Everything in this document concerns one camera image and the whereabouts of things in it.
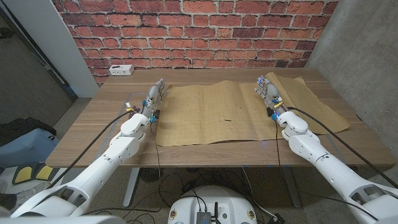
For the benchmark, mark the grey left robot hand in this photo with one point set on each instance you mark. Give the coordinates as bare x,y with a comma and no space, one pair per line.
153,98

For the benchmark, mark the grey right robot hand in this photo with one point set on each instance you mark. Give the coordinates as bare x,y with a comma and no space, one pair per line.
270,93

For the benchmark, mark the brown gridded floral wrapping paper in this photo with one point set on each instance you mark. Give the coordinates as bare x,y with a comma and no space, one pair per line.
211,115

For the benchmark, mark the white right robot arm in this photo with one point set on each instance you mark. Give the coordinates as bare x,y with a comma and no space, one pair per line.
326,161

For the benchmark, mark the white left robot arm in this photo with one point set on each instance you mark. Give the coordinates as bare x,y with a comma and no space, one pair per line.
102,161

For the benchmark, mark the dark purple table sticker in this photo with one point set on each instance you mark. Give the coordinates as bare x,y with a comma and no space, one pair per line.
133,111

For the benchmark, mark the white power strip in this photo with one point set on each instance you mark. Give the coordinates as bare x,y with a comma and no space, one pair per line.
121,70

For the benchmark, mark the red brick printed backdrop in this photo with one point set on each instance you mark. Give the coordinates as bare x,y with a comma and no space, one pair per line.
186,31

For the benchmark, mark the white table leg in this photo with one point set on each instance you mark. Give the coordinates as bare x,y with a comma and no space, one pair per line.
130,186

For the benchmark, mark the grey table leg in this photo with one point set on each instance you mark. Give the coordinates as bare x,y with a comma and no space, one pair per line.
292,189

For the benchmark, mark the white robot torso base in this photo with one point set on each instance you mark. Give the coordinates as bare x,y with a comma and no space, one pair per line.
217,199

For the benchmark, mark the small grey electronics box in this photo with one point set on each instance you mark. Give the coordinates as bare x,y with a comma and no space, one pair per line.
203,217

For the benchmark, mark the black cloth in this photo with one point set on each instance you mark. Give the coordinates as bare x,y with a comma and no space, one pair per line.
21,126

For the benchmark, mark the yellow and black pad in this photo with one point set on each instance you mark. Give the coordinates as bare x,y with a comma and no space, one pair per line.
25,174

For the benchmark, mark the white sneaker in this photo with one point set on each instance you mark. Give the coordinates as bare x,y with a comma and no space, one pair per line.
28,194

